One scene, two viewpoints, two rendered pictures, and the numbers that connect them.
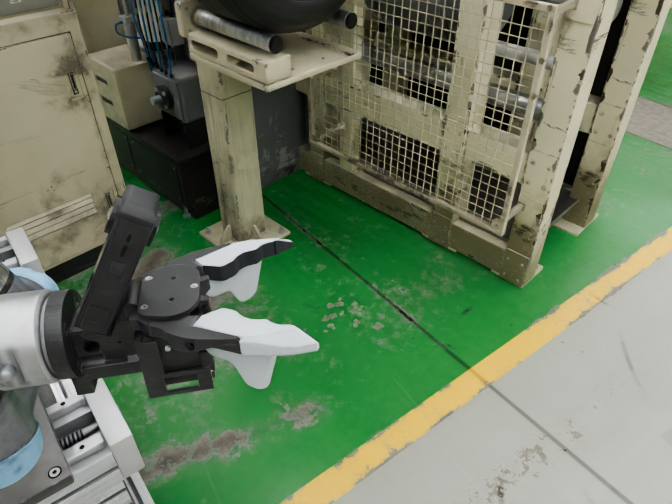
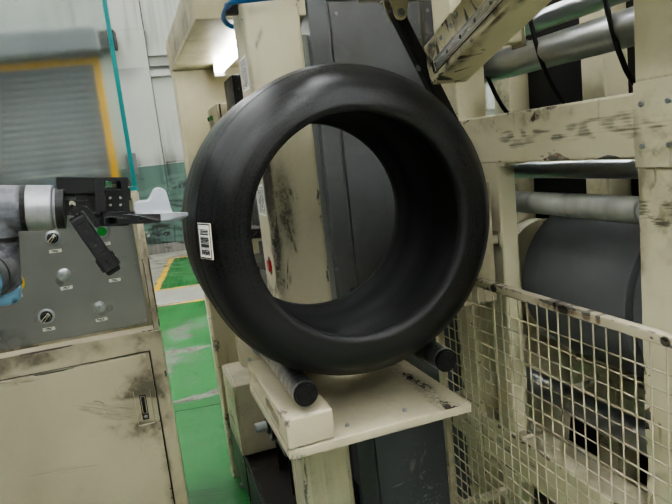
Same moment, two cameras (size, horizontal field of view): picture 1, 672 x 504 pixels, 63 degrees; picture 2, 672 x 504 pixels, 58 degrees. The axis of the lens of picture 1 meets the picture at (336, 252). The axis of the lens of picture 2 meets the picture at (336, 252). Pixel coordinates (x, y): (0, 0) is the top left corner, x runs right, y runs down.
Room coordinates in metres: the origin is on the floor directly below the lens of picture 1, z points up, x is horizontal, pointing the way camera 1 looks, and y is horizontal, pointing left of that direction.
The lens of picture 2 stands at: (0.56, -0.39, 1.32)
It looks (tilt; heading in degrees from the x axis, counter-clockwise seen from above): 9 degrees down; 27
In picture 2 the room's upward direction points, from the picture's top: 6 degrees counter-clockwise
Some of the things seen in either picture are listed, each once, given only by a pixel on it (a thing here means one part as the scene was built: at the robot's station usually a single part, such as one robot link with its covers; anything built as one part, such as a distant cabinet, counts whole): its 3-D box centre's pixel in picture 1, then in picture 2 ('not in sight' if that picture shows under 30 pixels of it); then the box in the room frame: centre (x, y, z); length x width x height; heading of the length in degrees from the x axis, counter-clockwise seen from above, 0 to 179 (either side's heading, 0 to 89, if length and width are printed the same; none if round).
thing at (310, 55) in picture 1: (276, 54); (351, 396); (1.64, 0.18, 0.80); 0.37 x 0.36 x 0.02; 136
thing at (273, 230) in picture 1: (244, 230); not in sight; (1.81, 0.37, 0.02); 0.27 x 0.27 x 0.04; 46
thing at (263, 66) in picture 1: (236, 53); (285, 394); (1.54, 0.28, 0.84); 0.36 x 0.09 x 0.06; 46
